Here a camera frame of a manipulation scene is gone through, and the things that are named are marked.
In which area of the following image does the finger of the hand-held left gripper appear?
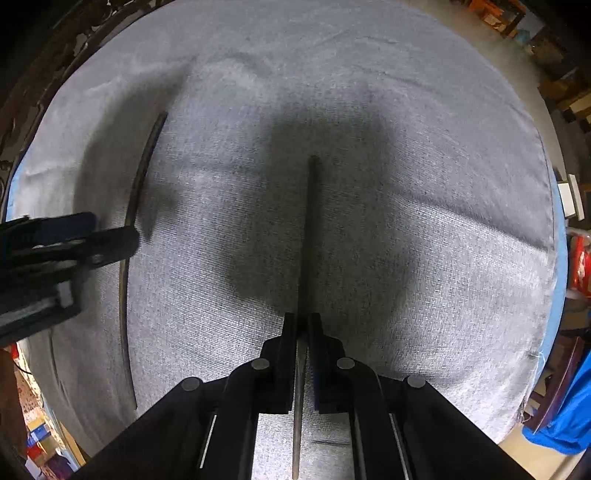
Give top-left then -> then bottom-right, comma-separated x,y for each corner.
7,226 -> 140,274
0,212 -> 96,254

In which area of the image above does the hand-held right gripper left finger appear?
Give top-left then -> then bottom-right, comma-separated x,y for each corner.
69,313 -> 297,480

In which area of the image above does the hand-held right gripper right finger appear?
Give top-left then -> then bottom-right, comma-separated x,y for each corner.
308,312 -> 527,480

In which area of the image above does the dark wooden chopstick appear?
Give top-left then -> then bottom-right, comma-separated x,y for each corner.
119,112 -> 168,411
291,155 -> 322,480

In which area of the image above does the carved dark wooden furniture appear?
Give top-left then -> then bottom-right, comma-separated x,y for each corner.
0,0 -> 112,185

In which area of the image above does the stack of coloured boxes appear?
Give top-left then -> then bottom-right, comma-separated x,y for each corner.
17,369 -> 77,478

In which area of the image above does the grey table cloth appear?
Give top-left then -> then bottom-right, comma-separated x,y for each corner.
11,0 -> 556,480

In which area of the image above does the dark wooden chair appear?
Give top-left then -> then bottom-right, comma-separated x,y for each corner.
530,336 -> 583,431

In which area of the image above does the blue garment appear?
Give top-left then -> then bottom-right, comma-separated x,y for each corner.
522,364 -> 591,456

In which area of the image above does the red packet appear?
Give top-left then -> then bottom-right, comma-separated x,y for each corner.
569,233 -> 591,297

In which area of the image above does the white box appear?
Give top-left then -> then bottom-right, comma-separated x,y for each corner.
556,174 -> 584,219

